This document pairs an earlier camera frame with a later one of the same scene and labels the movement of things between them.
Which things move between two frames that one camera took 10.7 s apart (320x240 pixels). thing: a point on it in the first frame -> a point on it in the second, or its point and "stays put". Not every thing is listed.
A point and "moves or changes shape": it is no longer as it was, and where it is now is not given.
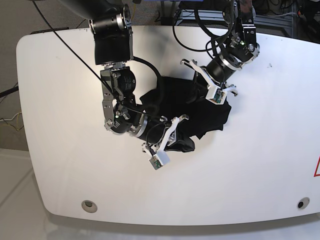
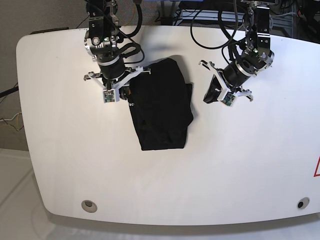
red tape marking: [315, 174] stays put
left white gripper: [183, 145] -> [123, 91]
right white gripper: [201, 86] -> [213, 93]
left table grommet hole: [89, 206] stays put
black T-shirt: [175, 97] moves or changes shape
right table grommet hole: [303, 203] stays put
